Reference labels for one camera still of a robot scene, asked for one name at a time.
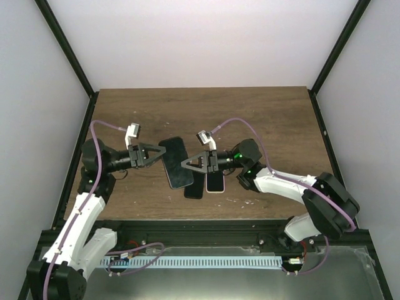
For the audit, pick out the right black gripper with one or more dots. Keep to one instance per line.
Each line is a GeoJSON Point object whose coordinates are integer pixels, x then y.
{"type": "Point", "coordinates": [212, 159]}

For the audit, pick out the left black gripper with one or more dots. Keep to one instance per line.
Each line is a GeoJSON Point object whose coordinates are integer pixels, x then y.
{"type": "Point", "coordinates": [139, 155]}

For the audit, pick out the white phone case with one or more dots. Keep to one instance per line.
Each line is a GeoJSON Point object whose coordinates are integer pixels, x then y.
{"type": "Point", "coordinates": [215, 192]}

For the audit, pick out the black phone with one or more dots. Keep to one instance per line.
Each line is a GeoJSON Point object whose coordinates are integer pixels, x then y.
{"type": "Point", "coordinates": [177, 176]}

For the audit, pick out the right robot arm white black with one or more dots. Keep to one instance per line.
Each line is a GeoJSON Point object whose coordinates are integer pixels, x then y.
{"type": "Point", "coordinates": [331, 210]}

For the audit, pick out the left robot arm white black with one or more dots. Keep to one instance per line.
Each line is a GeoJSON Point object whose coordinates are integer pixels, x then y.
{"type": "Point", "coordinates": [65, 268]}

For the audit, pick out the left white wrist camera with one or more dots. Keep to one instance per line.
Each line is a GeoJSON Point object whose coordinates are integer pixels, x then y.
{"type": "Point", "coordinates": [132, 132]}

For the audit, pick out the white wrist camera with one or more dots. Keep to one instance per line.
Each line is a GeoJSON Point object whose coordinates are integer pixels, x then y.
{"type": "Point", "coordinates": [132, 132]}
{"type": "Point", "coordinates": [206, 139]}

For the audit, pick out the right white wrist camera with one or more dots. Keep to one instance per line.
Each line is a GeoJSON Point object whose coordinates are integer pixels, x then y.
{"type": "Point", "coordinates": [206, 139]}

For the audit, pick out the black aluminium frame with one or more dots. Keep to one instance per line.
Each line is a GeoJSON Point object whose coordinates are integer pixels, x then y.
{"type": "Point", "coordinates": [198, 233]}

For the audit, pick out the light blue slotted cable duct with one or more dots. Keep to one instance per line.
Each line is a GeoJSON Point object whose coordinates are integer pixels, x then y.
{"type": "Point", "coordinates": [197, 262]}

